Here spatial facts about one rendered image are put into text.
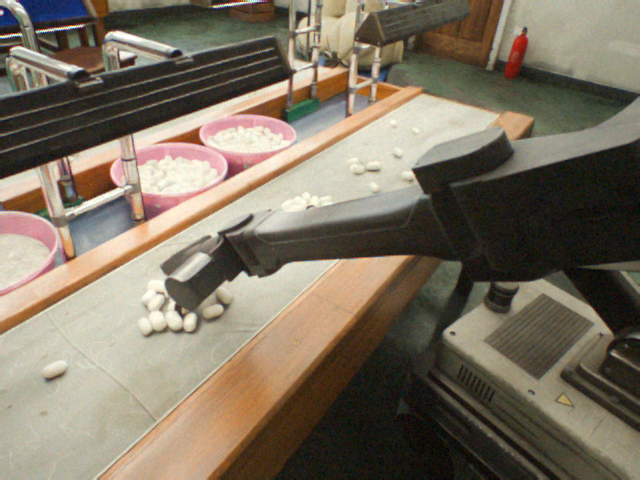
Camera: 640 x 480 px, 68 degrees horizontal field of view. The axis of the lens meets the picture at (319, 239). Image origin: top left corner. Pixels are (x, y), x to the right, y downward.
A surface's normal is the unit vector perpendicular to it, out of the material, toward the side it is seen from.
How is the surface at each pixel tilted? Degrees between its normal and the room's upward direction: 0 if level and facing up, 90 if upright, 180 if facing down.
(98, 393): 0
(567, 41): 90
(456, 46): 90
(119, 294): 0
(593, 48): 89
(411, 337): 0
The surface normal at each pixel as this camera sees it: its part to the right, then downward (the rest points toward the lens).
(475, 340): 0.07, -0.81
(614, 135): -0.51, -0.81
